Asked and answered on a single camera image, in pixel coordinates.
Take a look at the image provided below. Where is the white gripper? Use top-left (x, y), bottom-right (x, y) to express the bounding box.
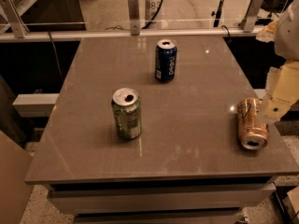
top-left (256, 0), bottom-right (299, 124)

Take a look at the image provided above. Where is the orange soda can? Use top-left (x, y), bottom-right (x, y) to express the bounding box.
top-left (237, 98), bottom-right (269, 150)

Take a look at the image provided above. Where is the blue Pepsi can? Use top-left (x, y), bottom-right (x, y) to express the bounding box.
top-left (155, 39), bottom-right (178, 83)

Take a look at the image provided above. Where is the green soda can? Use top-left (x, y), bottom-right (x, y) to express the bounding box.
top-left (111, 88), bottom-right (141, 140)

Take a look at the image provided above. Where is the black stand with knob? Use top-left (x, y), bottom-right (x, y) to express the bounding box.
top-left (211, 0), bottom-right (224, 27)

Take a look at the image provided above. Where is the grey table with drawers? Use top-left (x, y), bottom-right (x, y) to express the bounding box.
top-left (25, 35), bottom-right (298, 224)

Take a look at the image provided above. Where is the white cylinder with number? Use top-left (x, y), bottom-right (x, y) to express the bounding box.
top-left (144, 0), bottom-right (164, 22)

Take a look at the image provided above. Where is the white shelf block left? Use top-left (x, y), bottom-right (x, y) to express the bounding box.
top-left (12, 93), bottom-right (59, 118)

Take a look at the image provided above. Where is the brown panel lower left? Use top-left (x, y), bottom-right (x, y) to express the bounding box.
top-left (0, 132), bottom-right (33, 224)

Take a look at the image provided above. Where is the right metal bracket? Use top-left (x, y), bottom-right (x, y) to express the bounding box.
top-left (240, 0), bottom-right (263, 33)

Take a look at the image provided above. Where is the metal bracket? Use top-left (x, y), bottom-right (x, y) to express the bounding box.
top-left (127, 0), bottom-right (140, 35)
top-left (240, 0), bottom-right (263, 33)
top-left (0, 0), bottom-right (28, 38)

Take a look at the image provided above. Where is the black cable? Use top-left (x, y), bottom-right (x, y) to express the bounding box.
top-left (105, 0), bottom-right (165, 32)

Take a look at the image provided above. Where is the middle metal bracket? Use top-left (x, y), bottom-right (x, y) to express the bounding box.
top-left (127, 0), bottom-right (140, 35)

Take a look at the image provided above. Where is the horizontal aluminium rail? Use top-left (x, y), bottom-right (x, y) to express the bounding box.
top-left (0, 26), bottom-right (263, 43)

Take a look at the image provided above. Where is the left metal bracket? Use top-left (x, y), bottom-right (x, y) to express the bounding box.
top-left (0, 0), bottom-right (28, 38)

